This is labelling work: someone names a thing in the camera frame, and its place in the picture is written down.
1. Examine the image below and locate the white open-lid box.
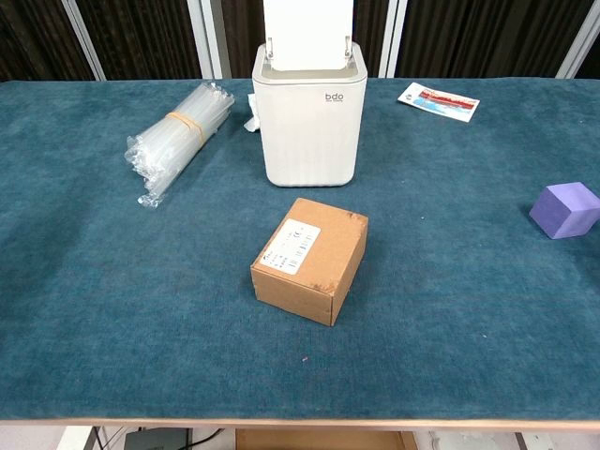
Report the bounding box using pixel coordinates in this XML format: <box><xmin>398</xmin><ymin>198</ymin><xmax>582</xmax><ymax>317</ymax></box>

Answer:
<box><xmin>251</xmin><ymin>0</ymin><xmax>369</xmax><ymax>188</ymax></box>

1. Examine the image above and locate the purple foam cube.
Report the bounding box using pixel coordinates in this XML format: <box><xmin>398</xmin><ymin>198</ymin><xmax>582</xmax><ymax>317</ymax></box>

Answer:
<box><xmin>529</xmin><ymin>181</ymin><xmax>600</xmax><ymax>241</ymax></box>

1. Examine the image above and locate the crumpled white tissue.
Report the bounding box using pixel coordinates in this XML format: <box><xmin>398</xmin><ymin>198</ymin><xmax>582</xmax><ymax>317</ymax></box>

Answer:
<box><xmin>242</xmin><ymin>93</ymin><xmax>261</xmax><ymax>133</ymax></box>

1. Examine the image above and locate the teal table cloth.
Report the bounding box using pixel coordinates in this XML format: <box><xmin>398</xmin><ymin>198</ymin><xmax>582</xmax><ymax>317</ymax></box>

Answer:
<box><xmin>0</xmin><ymin>77</ymin><xmax>600</xmax><ymax>421</ymax></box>

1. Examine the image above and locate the red and blue snack packet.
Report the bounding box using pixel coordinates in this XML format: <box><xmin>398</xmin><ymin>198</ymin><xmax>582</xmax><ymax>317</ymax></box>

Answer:
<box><xmin>397</xmin><ymin>82</ymin><xmax>481</xmax><ymax>124</ymax></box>

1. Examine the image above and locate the bundle of clear plastic sticks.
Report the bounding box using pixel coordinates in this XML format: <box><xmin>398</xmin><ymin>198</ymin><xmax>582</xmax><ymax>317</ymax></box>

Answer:
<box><xmin>124</xmin><ymin>82</ymin><xmax>235</xmax><ymax>208</ymax></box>

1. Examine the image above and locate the brown cardboard box with label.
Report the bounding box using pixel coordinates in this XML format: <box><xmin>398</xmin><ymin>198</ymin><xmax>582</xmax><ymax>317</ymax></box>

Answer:
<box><xmin>249</xmin><ymin>197</ymin><xmax>369</xmax><ymax>328</ymax></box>

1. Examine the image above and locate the dark grey box under table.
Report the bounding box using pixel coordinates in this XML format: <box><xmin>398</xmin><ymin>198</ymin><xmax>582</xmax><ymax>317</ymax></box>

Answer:
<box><xmin>124</xmin><ymin>427</ymin><xmax>194</xmax><ymax>450</ymax></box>

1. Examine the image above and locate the white partition frame post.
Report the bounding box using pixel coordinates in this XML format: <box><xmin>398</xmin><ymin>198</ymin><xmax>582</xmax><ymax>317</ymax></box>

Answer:
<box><xmin>377</xmin><ymin>0</ymin><xmax>409</xmax><ymax>79</ymax></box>
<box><xmin>555</xmin><ymin>0</ymin><xmax>600</xmax><ymax>79</ymax></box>
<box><xmin>60</xmin><ymin>0</ymin><xmax>107</xmax><ymax>82</ymax></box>
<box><xmin>186</xmin><ymin>0</ymin><xmax>224</xmax><ymax>80</ymax></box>

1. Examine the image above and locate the open cardboard box on floor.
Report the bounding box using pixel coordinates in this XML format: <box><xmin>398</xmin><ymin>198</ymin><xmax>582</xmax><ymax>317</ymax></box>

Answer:
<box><xmin>234</xmin><ymin>428</ymin><xmax>418</xmax><ymax>450</ymax></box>

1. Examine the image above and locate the tan rubber band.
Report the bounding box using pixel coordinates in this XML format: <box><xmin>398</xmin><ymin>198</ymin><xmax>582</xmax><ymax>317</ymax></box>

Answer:
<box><xmin>167</xmin><ymin>111</ymin><xmax>206</xmax><ymax>143</ymax></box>

